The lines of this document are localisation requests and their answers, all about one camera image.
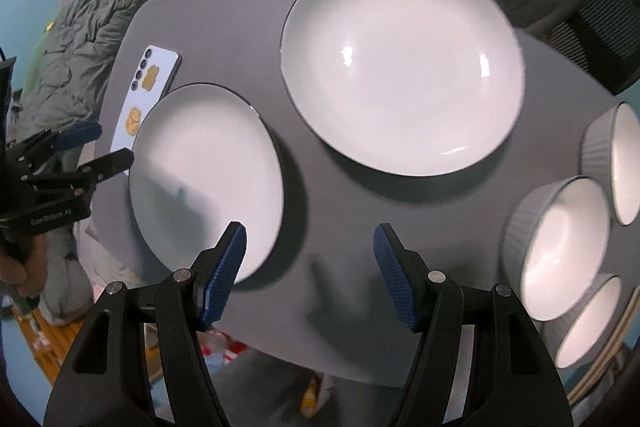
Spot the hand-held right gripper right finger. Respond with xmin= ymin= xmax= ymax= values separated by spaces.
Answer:
xmin=374 ymin=222 xmax=573 ymax=427

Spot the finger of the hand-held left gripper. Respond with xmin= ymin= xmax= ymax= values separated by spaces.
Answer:
xmin=25 ymin=122 xmax=103 ymax=158
xmin=30 ymin=149 xmax=135 ymax=198

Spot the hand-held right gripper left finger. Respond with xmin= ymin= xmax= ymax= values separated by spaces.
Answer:
xmin=42 ymin=221 xmax=248 ymax=427

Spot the white plate black rim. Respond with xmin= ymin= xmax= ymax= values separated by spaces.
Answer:
xmin=129 ymin=83 xmax=286 ymax=285
xmin=280 ymin=0 xmax=527 ymax=178

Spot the ribbed bowl black rim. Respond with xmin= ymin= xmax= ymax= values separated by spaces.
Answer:
xmin=501 ymin=176 xmax=612 ymax=323
xmin=549 ymin=273 xmax=624 ymax=369
xmin=580 ymin=101 xmax=640 ymax=227

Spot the person's left hand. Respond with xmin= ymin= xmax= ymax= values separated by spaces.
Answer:
xmin=0 ymin=239 xmax=51 ymax=300

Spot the light grey cloth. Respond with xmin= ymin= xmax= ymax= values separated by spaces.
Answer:
xmin=37 ymin=142 xmax=133 ymax=327

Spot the red and white packaging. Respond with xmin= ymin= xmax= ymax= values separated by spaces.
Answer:
xmin=199 ymin=329 xmax=253 ymax=365

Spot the white phone with gold stickers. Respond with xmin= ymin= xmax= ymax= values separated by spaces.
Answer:
xmin=110 ymin=45 xmax=181 ymax=154

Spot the grey quilted blanket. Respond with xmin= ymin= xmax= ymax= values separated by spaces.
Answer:
xmin=7 ymin=0 xmax=211 ymax=142

